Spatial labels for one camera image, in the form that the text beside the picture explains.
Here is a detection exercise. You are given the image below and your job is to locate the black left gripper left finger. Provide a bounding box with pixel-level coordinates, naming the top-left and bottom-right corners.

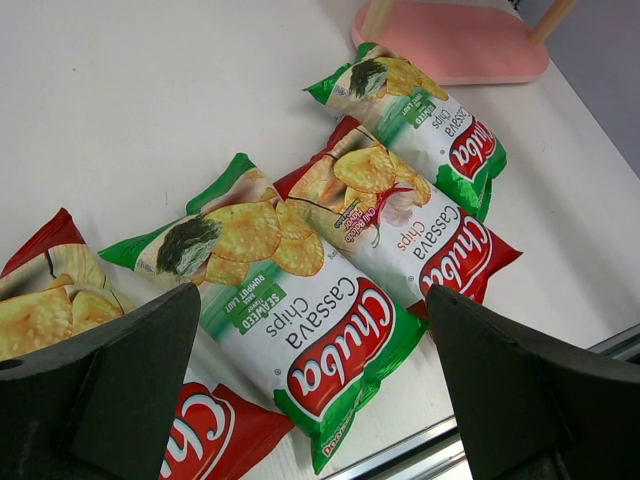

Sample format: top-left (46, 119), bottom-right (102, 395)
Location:
top-left (1, 283), bottom-right (200, 479)

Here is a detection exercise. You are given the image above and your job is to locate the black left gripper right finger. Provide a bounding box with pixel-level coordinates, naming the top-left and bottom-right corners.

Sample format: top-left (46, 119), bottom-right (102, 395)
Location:
top-left (426, 285), bottom-right (639, 479)

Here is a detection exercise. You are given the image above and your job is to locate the green Chuba chips bag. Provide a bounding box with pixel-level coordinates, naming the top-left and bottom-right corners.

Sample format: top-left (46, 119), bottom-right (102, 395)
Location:
top-left (101, 153), bottom-right (427, 471)
top-left (305, 42), bottom-right (507, 221)

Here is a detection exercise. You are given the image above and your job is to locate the left red Chuba chips bag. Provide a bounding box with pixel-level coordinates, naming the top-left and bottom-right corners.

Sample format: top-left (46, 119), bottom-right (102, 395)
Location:
top-left (1, 210), bottom-right (292, 479)

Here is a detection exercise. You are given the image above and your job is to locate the red chuba chips bag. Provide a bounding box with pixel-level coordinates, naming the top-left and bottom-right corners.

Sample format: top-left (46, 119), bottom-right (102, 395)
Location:
top-left (275, 117), bottom-right (521, 318)
top-left (1, 210), bottom-right (292, 479)

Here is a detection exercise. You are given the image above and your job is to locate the middle red Chuba chips bag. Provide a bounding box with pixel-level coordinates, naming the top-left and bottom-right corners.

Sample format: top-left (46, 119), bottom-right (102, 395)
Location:
top-left (275, 117), bottom-right (521, 318)

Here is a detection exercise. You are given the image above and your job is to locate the pink three-tier shelf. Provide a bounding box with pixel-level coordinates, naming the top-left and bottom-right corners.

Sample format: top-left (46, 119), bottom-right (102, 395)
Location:
top-left (351, 0), bottom-right (575, 86)

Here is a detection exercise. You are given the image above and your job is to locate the aluminium mounting rail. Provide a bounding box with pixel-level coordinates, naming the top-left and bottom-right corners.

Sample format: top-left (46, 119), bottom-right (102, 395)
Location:
top-left (335, 326), bottom-right (639, 479)

